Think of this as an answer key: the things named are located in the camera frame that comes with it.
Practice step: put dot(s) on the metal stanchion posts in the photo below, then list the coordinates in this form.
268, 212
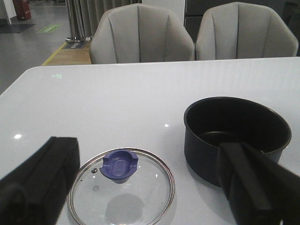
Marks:
79, 21

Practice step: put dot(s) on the grey armchair left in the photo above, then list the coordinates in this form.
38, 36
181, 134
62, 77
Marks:
140, 33

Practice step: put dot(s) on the glass lid purple knob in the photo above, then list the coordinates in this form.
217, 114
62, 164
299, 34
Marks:
124, 186

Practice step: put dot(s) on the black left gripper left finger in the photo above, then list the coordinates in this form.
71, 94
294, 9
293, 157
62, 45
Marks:
34, 192

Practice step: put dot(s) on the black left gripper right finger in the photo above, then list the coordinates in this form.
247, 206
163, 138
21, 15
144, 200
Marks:
259, 191

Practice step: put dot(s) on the dark blue saucepan purple handle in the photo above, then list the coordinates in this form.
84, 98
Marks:
215, 120

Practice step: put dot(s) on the grey armchair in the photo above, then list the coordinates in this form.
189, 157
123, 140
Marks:
241, 30
140, 33

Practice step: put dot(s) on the grey armchair right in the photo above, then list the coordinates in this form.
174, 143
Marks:
241, 30

